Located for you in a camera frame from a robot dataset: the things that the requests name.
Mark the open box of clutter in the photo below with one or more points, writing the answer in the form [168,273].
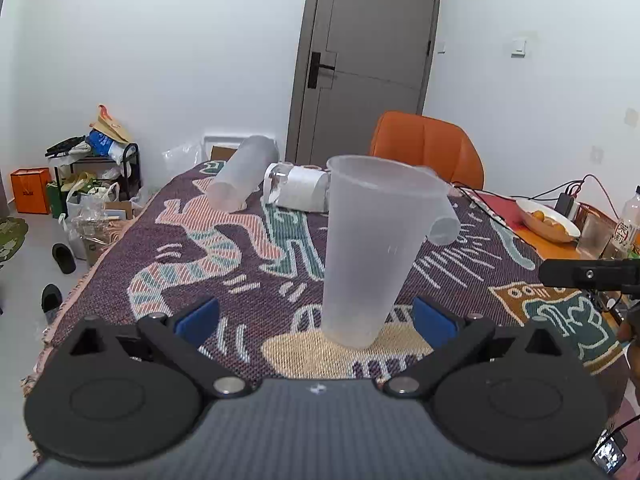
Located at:
[97,230]

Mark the black power adapter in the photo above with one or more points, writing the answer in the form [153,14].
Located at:
[565,204]

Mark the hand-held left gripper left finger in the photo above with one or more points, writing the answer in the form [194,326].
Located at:
[197,321]

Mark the orange box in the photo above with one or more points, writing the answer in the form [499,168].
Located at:
[31,191]

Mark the small translucent plastic cup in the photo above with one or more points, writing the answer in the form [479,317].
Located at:
[444,227]

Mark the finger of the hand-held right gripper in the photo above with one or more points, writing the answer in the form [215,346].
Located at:
[580,274]

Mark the blue plastic bag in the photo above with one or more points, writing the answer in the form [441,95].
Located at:
[102,142]

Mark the white bowl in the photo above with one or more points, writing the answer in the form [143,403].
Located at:
[530,212]

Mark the clear drinking glass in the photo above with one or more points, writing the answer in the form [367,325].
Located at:
[594,234]

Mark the cardboard box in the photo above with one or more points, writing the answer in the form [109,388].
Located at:
[222,153]

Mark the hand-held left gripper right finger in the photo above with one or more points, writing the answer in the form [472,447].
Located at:
[434,322]

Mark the brown paper bag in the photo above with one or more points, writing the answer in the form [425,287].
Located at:
[111,125]

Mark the black shoe rack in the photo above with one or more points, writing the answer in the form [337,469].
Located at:
[131,170]

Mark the white light switch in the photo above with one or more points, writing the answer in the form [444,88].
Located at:
[519,46]

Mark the white wall outlet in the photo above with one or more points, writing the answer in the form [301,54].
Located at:
[597,154]

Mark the plastic drink bottle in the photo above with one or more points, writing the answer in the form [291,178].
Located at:
[627,225]

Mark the grey door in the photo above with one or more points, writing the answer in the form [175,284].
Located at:
[370,60]

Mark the printed blanket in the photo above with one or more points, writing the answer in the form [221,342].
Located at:
[225,260]

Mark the small lit screen device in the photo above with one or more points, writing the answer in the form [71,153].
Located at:
[609,455]

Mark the oranges in bowl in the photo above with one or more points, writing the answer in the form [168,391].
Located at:
[547,222]

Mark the orange chair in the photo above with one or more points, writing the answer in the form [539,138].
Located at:
[430,145]

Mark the clear plastic bag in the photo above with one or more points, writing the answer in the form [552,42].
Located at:
[184,160]

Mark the tall translucent plastic cup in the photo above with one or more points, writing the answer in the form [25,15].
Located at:
[240,175]

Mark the red folder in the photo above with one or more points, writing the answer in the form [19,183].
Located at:
[500,207]

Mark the black slipper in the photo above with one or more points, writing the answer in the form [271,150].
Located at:
[51,301]
[64,258]

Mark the green floor mat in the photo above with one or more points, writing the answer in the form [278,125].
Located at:
[11,240]

